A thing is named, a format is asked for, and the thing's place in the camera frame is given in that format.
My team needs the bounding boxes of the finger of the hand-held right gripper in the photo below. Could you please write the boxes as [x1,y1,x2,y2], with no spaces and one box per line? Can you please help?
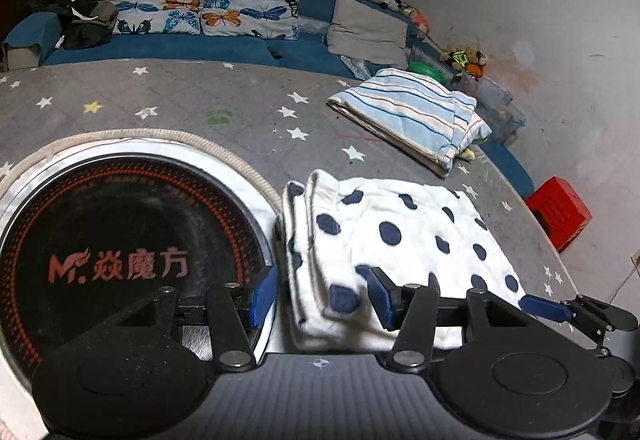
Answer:
[520,295,633,353]

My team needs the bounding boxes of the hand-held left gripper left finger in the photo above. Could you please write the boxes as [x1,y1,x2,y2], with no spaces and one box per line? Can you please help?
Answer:
[104,266,278,372]

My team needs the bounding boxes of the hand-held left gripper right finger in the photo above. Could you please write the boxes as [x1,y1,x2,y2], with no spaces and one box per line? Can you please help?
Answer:
[367,268,532,373]

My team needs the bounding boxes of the white navy polka dot garment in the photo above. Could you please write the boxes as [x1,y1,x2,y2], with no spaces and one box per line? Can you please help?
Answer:
[281,168,528,353]

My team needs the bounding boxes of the pile of dark clothes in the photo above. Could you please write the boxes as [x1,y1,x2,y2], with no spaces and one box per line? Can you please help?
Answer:
[22,0,121,51]

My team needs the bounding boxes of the red plastic stool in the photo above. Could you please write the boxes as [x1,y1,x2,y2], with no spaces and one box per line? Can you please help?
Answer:
[525,176,593,253]

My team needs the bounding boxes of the round black induction cooker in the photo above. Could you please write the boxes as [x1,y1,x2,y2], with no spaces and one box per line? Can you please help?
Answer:
[0,142,281,440]

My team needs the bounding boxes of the blue striped folded blanket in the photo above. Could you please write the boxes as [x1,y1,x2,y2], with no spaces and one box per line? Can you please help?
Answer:
[327,68,493,178]

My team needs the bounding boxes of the clear plastic storage box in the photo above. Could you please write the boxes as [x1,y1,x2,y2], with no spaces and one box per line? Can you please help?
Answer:
[450,70,527,146]

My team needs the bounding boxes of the grey star print tablecloth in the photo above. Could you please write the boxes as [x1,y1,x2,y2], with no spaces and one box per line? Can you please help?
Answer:
[0,57,581,371]

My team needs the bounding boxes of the colourful small plush toys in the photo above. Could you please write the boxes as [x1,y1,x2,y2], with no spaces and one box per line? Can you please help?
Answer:
[440,46,489,78]

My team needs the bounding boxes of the grey cushion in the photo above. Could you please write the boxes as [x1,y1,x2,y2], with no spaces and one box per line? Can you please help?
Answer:
[326,0,410,71]

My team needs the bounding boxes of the blue sofa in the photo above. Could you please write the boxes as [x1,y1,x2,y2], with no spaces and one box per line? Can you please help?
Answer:
[0,0,536,198]

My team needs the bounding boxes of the butterfly print pillow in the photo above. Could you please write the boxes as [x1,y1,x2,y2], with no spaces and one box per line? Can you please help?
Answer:
[107,0,236,36]
[200,0,304,41]

